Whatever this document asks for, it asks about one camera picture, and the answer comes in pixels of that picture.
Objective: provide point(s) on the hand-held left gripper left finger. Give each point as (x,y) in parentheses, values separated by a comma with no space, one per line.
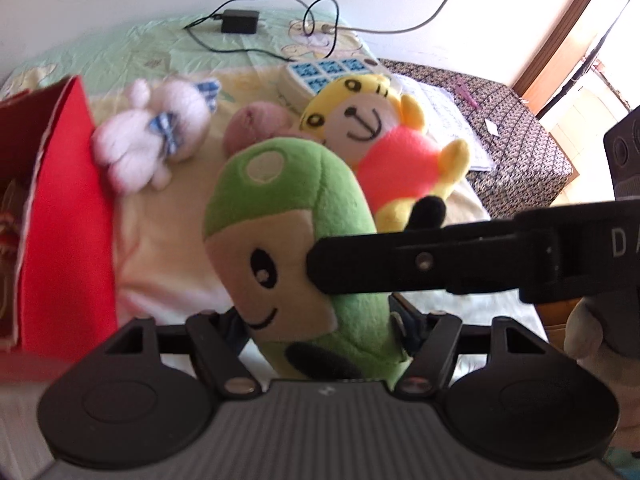
(235,332)

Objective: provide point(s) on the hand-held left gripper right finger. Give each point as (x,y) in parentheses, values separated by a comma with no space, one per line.
(407,327)

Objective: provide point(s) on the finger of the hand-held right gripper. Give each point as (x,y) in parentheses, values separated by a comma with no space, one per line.
(425,262)

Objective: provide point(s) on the green plush toy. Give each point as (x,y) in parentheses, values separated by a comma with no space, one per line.
(280,195)

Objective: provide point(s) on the yellow tiger plush toy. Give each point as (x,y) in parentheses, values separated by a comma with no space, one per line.
(360,115)

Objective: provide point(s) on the red cardboard box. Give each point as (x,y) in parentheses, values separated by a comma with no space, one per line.
(65,200)

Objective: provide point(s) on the white bunny plush toy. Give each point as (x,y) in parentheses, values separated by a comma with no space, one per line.
(145,130)

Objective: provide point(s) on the person's right hand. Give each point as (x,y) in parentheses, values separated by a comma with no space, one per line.
(600,340)

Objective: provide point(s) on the patterned brown ottoman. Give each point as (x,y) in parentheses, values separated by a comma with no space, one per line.
(520,135)

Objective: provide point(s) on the printed paper sheets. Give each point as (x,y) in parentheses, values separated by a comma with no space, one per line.
(450,120)

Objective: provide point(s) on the small white paper slip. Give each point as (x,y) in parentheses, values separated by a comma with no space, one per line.
(491,128)

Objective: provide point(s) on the small pink object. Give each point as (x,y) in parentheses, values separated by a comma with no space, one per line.
(467,94)

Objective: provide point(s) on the white blue power strip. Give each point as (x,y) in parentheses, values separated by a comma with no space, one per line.
(325,67)

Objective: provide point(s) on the black power adapter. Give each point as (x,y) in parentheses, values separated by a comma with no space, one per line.
(240,21)

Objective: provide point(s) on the wooden door frame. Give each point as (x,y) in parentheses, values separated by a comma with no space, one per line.
(565,25)

